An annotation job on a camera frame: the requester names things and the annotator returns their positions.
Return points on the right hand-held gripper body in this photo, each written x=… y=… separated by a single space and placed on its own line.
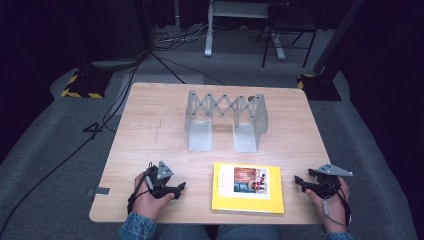
x=328 y=181

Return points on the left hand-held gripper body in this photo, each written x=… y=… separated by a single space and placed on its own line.
x=158 y=181

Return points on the person's left hand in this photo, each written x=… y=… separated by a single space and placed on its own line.
x=150 y=203

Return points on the person's right hand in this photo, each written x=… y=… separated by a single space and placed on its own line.
x=333 y=208

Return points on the grey metal expandable book rack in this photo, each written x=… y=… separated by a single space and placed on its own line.
x=200 y=133

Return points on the yellow book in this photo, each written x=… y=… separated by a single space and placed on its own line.
x=248 y=200

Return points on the grey tape strip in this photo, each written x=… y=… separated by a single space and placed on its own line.
x=101 y=191

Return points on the black yellow striped stand base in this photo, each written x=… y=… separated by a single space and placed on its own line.
x=320 y=89
x=87 y=86

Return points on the black metal stool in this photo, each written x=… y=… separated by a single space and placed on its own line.
x=286 y=28

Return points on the dark slanted stand post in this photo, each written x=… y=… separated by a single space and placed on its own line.
x=336 y=36

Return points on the white desk frame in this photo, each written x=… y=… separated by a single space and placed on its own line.
x=209 y=40

